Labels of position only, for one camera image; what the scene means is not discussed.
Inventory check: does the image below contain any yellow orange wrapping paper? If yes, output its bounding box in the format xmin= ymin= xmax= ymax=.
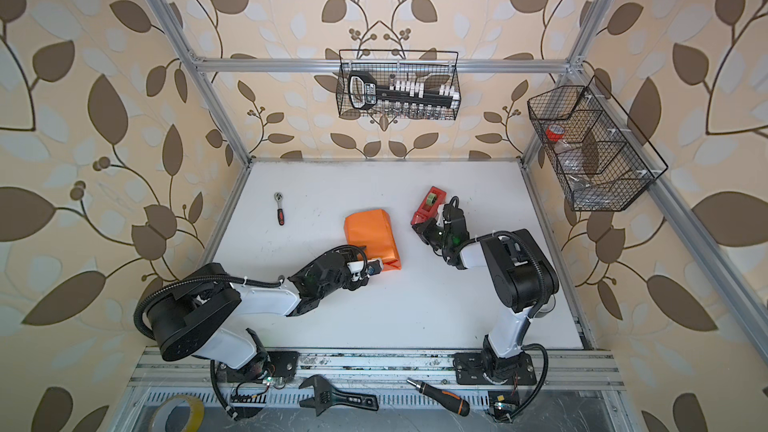
xmin=344 ymin=209 xmax=402 ymax=271

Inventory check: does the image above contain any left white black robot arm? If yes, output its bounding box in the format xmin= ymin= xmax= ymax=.
xmin=133 ymin=245 xmax=382 ymax=379

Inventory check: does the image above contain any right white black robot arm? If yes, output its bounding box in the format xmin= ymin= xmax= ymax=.
xmin=411 ymin=197 xmax=559 ymax=381

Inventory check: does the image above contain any red tape dispenser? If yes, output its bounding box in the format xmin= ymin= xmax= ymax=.
xmin=410 ymin=186 xmax=446 ymax=226

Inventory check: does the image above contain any black adjustable wrench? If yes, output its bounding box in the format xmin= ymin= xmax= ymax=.
xmin=299 ymin=375 xmax=379 ymax=416

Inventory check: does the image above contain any black socket set holder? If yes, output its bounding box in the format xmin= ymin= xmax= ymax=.
xmin=346 ymin=71 xmax=461 ymax=110

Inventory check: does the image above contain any black orange screwdriver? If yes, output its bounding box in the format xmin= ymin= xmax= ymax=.
xmin=406 ymin=378 xmax=471 ymax=417

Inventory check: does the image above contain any clear packing tape roll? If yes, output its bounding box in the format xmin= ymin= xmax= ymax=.
xmin=146 ymin=394 xmax=206 ymax=432

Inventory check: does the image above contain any small red-handled ratchet wrench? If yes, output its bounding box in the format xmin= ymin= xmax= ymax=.
xmin=274 ymin=192 xmax=285 ymax=226

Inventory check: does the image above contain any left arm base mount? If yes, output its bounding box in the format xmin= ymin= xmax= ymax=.
xmin=227 ymin=335 xmax=300 ymax=385

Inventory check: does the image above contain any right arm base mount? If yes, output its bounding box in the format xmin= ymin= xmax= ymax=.
xmin=453 ymin=350 xmax=537 ymax=386

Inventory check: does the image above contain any black wire basket back wall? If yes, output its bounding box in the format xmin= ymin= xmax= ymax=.
xmin=336 ymin=48 xmax=462 ymax=121

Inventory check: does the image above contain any black wire basket wall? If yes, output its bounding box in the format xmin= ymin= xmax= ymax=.
xmin=527 ymin=76 xmax=668 ymax=212
xmin=336 ymin=48 xmax=462 ymax=121

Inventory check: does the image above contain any black wire basket right wall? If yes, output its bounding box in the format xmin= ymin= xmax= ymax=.
xmin=527 ymin=76 xmax=668 ymax=212

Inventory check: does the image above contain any aluminium front rail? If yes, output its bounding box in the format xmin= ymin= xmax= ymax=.
xmin=128 ymin=346 xmax=628 ymax=391

